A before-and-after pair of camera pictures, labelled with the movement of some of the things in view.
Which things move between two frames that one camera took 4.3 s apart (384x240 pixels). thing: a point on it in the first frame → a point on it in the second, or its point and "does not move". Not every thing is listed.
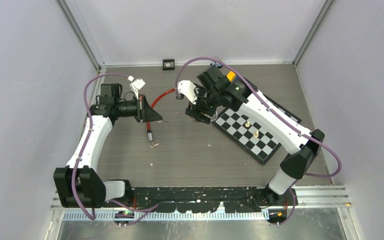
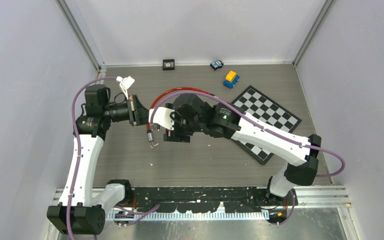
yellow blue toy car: (231, 76) does not move
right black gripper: (195, 114) → (175, 135)
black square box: (168, 64) does not move
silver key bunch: (152, 146) does not move
